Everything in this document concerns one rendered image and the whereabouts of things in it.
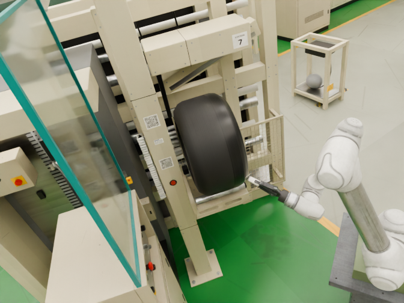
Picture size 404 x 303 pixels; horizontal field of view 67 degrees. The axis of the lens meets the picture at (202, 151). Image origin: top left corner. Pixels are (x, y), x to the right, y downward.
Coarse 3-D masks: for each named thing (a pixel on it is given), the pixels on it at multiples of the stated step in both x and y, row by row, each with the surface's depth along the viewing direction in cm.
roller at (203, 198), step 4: (244, 184) 195; (236, 188) 194; (240, 188) 195; (244, 188) 196; (224, 192) 194; (228, 192) 194; (232, 192) 195; (200, 196) 194; (204, 196) 193; (208, 196) 193; (212, 196) 193; (216, 196) 193; (220, 196) 194; (196, 200) 192; (200, 200) 192; (204, 200) 192; (208, 200) 193; (196, 204) 193
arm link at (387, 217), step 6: (390, 210) 150; (396, 210) 149; (378, 216) 153; (384, 216) 149; (390, 216) 147; (396, 216) 146; (402, 216) 146; (384, 222) 147; (390, 222) 145; (396, 222) 144; (402, 222) 143; (384, 228) 147; (390, 228) 145; (396, 228) 143; (402, 228) 143; (390, 234) 144; (396, 234) 144; (402, 234) 143; (402, 240) 142
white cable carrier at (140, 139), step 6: (138, 138) 165; (144, 138) 168; (144, 144) 169; (144, 150) 170; (144, 156) 173; (150, 156) 176; (150, 162) 176; (150, 168) 179; (156, 174) 182; (156, 180) 185; (156, 186) 188; (162, 186) 194; (162, 192) 191
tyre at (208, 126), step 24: (216, 96) 174; (192, 120) 162; (216, 120) 162; (192, 144) 160; (216, 144) 159; (240, 144) 163; (192, 168) 166; (216, 168) 162; (240, 168) 167; (216, 192) 178
